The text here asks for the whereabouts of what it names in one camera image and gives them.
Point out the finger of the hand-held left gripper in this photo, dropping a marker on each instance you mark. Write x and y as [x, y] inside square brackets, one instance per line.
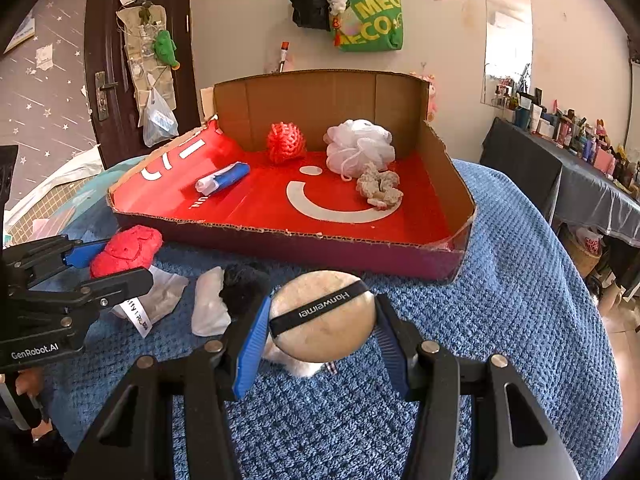
[115, 284]
[85, 254]

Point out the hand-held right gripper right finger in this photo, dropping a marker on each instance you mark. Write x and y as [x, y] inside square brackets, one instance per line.
[389, 345]

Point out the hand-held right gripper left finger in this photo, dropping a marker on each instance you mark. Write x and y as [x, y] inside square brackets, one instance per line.
[250, 350]

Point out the red knitted scrunchie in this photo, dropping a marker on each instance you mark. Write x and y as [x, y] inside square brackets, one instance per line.
[127, 250]

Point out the clear plastic wrapper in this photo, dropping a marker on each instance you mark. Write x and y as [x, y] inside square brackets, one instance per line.
[162, 295]

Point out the white fluffy scrunchie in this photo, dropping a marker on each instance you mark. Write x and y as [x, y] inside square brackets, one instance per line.
[300, 366]

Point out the small white soft pad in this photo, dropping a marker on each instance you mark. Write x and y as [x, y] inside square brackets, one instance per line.
[210, 305]

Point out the black scrunchie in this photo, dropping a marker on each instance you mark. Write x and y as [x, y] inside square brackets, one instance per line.
[245, 285]

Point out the beige powder puff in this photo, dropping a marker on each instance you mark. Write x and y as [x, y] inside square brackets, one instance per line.
[325, 325]

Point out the blue and white roll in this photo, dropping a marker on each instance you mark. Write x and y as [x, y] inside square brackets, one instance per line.
[227, 176]

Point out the beige crochet scrunchie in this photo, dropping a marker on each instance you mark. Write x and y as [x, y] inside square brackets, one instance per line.
[377, 185]

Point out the white mesh bath pouf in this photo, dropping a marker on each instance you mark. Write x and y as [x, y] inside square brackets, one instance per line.
[357, 145]

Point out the red mesh bath sponge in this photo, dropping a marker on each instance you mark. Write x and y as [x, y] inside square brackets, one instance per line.
[286, 142]

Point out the cardboard box with red lining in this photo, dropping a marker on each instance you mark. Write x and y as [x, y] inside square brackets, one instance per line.
[320, 105]

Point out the person's left hand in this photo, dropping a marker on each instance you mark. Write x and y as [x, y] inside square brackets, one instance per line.
[30, 385]

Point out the light blue bedsheet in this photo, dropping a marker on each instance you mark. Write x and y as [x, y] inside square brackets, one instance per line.
[105, 185]

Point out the white plastic sheet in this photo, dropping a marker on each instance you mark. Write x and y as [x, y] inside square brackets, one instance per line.
[70, 170]

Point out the blue knitted blanket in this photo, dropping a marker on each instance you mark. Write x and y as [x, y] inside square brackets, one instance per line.
[510, 310]

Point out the hanging clear plastic bag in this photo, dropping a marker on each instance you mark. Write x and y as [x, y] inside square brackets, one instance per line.
[160, 122]

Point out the beige hanging organizer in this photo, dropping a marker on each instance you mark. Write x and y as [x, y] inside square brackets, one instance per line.
[135, 50]

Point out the wicker basket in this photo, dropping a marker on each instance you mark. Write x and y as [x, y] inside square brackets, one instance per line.
[582, 255]

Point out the dark wooden door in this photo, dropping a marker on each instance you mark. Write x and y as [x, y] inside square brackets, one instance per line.
[102, 35]

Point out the green plush toy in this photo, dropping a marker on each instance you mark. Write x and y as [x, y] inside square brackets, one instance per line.
[165, 47]

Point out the table with dark cloth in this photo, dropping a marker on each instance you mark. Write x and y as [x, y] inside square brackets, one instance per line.
[545, 170]

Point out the pink plush toy with eyes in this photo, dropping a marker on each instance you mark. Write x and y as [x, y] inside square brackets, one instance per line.
[431, 95]

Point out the white stick with red cap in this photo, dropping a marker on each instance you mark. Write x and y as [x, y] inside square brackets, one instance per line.
[283, 57]

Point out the green tote bag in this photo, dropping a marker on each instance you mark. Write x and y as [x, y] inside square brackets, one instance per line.
[372, 20]

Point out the small panda plush charm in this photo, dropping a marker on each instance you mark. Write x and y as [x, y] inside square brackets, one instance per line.
[337, 0]

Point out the white paper on wall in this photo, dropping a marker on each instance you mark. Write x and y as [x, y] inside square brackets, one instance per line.
[44, 57]

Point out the wall mirror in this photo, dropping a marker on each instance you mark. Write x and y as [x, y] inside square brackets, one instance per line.
[507, 35]

